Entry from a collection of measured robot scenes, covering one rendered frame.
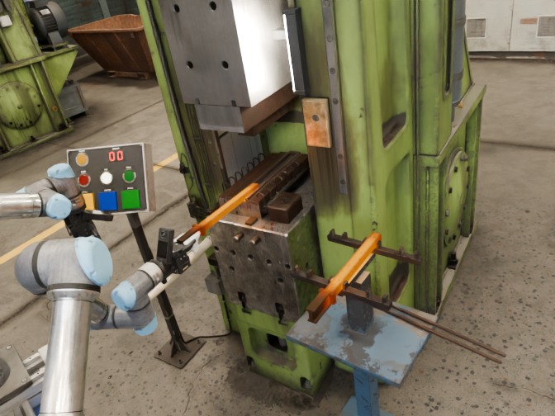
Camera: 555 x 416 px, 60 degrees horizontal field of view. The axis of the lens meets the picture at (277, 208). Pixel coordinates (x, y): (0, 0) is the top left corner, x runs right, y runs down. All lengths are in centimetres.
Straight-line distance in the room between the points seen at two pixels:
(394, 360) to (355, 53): 93
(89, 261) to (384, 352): 89
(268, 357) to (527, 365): 118
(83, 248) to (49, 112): 544
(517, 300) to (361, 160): 146
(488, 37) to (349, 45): 532
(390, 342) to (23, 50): 566
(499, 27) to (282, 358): 531
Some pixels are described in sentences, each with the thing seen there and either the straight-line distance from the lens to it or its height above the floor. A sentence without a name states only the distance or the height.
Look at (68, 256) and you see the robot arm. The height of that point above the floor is 130.
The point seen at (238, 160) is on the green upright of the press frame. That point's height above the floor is 102.
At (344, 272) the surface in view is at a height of 99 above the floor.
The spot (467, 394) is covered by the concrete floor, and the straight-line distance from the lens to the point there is 239.
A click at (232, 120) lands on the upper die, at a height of 131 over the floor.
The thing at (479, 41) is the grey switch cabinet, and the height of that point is 22.
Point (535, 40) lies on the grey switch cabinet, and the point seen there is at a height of 24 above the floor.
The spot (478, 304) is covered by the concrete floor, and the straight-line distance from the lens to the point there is 280.
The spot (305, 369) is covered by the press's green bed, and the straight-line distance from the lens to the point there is 223.
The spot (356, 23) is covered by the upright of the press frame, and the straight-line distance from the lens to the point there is 153.
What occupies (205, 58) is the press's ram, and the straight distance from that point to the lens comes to 167.
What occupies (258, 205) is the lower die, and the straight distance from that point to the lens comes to 181.
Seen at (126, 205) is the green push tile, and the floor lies 99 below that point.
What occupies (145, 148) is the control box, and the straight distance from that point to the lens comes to 204.
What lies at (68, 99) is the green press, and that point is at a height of 29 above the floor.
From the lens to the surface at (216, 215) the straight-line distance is 171.
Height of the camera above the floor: 187
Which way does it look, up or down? 30 degrees down
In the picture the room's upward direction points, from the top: 10 degrees counter-clockwise
